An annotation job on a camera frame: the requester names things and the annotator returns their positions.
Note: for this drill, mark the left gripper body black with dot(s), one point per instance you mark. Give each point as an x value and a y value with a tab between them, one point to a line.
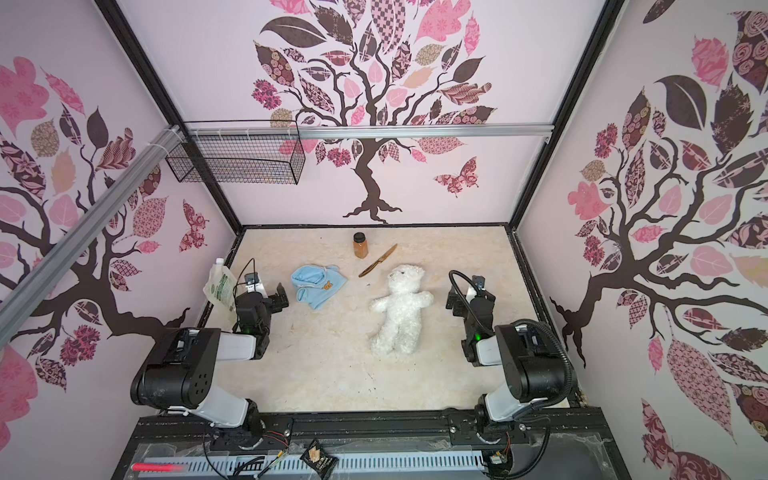
274	300

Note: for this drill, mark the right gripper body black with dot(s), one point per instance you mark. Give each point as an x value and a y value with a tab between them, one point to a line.
455	301

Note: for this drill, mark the light blue bear hoodie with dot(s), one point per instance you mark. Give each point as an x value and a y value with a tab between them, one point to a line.
315	285

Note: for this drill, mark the white teddy bear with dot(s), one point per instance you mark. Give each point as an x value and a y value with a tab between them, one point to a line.
402	309

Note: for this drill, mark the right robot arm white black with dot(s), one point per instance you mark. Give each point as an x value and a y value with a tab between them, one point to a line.
536	368

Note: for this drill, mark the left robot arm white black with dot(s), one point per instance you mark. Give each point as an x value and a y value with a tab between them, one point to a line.
178	374

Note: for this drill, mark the white green refill pouch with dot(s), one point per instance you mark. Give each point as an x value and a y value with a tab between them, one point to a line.
220	286

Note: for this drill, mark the wooden knife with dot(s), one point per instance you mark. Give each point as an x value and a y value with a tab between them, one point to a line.
378	261

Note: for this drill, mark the amber spice jar black lid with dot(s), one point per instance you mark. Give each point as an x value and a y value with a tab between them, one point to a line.
360	246

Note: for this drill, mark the small black brown packet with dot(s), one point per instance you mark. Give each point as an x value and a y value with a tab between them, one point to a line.
318	459

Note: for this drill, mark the red marker pen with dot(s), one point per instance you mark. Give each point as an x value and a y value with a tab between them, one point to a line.
157	467

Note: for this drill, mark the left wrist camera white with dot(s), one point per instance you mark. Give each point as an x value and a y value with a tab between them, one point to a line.
253	284

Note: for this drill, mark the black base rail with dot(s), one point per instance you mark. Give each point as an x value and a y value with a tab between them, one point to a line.
282	430

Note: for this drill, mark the white slotted cable duct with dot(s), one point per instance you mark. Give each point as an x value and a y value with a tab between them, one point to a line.
338	464

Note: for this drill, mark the black wire basket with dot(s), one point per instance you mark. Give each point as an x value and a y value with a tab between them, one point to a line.
261	152

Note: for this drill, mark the rear aluminium rail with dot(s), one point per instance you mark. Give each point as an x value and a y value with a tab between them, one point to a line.
374	132

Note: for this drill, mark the aluminium rail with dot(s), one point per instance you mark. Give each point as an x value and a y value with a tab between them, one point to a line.
19	305
374	132

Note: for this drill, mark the left aluminium rail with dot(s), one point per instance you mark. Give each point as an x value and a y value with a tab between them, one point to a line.
19	305

